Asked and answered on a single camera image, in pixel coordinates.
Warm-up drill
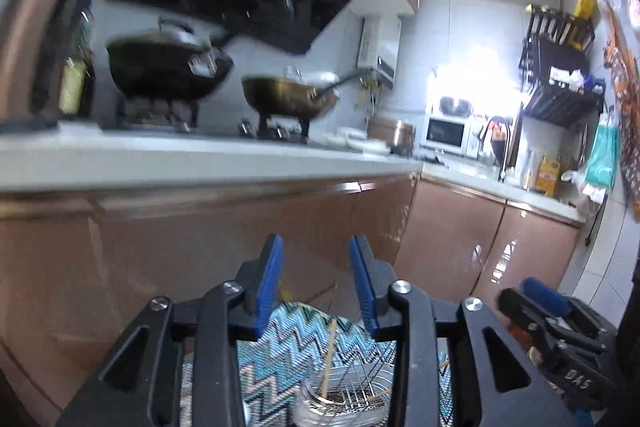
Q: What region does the dark oil bottle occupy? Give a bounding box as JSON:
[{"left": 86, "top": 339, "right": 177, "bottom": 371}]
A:
[{"left": 58, "top": 4, "right": 96, "bottom": 119}]

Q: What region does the gas stove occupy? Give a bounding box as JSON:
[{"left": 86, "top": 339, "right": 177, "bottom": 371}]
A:
[{"left": 101, "top": 98, "right": 309, "bottom": 145}]

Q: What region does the zigzag patterned table cloth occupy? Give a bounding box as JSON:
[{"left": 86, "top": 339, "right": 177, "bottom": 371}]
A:
[{"left": 180, "top": 300, "right": 454, "bottom": 427}]

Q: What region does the clear wire utensil holder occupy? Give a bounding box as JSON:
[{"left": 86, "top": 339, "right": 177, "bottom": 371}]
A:
[{"left": 292, "top": 323, "right": 396, "bottom": 426}]

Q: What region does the white water heater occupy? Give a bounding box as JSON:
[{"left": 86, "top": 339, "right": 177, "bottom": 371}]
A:
[{"left": 357, "top": 15, "right": 401, "bottom": 89}]

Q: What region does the yellow roll on rack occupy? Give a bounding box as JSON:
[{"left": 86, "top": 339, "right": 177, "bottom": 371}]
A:
[{"left": 573, "top": 0, "right": 598, "bottom": 20}]

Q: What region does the black wok with lid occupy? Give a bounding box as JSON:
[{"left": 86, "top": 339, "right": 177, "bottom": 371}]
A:
[{"left": 106, "top": 17, "right": 234, "bottom": 103}]

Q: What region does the black dish rack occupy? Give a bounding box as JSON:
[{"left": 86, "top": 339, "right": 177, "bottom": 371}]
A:
[{"left": 518, "top": 4, "right": 605, "bottom": 128}]

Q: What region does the copper canister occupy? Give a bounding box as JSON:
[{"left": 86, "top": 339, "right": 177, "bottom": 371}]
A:
[{"left": 1, "top": 0, "right": 58, "bottom": 120}]

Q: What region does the copper rice cooker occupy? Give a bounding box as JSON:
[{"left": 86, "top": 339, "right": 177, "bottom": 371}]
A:
[{"left": 367, "top": 116, "right": 416, "bottom": 157}]

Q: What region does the white microwave oven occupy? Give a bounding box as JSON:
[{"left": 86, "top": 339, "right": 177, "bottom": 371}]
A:
[{"left": 419, "top": 114, "right": 485, "bottom": 159}]

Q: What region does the wooden chopstick in holder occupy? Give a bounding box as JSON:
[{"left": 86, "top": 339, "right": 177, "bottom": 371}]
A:
[{"left": 319, "top": 319, "right": 337, "bottom": 400}]

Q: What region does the brass frying pan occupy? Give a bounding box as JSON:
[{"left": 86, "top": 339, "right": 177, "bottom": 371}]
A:
[{"left": 242, "top": 69, "right": 371, "bottom": 120}]

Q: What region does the yellow oil bottle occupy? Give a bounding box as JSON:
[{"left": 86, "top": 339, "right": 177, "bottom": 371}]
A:
[{"left": 535, "top": 156, "right": 561, "bottom": 197}]

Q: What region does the orange patterned hanging cloth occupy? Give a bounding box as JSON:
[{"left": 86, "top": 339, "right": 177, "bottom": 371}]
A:
[{"left": 601, "top": 2, "right": 640, "bottom": 222}]

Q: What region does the teal hanging bag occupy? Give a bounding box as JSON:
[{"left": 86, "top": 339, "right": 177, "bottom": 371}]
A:
[{"left": 586, "top": 110, "right": 620, "bottom": 188}]

